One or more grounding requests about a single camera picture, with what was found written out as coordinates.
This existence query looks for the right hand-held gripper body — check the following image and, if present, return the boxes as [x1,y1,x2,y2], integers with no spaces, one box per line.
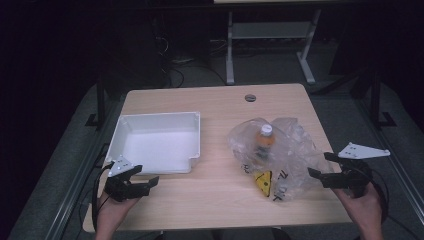
[321,142,391,200]

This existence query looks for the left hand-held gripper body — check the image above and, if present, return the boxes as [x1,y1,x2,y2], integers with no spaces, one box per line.
[103,155,151,203]

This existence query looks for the white plastic tray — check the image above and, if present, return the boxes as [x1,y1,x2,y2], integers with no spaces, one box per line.
[105,111,202,175]

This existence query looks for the clear plastic bag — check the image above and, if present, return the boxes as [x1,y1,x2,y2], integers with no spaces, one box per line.
[227,117,335,202]

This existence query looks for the orange drink bottle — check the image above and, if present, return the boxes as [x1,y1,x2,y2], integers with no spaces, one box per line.
[253,123,277,166]

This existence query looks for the person's left hand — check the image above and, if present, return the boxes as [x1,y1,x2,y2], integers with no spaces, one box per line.
[95,195,141,232]

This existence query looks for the person's right hand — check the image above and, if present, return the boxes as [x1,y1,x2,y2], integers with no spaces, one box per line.
[332,181,385,232]

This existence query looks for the black metal stand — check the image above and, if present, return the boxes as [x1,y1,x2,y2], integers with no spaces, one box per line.
[366,68,398,130]
[84,71,108,132]

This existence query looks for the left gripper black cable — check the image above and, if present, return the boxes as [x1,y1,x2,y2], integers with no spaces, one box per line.
[91,161,116,232]

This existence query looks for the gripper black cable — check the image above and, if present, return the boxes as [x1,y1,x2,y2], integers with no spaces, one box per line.
[91,161,116,232]
[366,165,419,240]

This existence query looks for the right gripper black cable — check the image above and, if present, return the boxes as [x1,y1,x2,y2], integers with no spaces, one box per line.
[366,165,419,240]

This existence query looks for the metal rail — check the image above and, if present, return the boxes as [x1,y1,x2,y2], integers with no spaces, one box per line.
[351,98,424,218]
[44,99,126,240]

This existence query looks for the black floor cables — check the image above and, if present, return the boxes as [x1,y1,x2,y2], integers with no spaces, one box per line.
[151,33,228,90]

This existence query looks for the white metal desk frame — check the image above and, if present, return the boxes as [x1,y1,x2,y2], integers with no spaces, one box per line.
[225,9,323,86]

